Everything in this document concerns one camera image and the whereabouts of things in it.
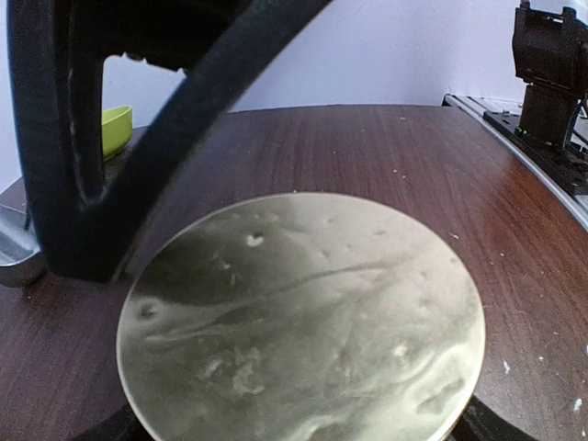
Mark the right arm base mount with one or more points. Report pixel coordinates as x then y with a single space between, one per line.
567 167

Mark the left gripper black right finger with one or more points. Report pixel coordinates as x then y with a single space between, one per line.
480 423

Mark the lime green bowl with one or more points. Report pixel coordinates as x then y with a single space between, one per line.
116 130

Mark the silver metal scoop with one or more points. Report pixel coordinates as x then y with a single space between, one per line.
22 261

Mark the front aluminium rail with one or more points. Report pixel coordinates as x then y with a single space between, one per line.
476 106

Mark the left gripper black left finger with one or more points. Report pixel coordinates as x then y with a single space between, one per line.
57 423

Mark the gold round lid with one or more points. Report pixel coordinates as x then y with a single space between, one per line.
302 316

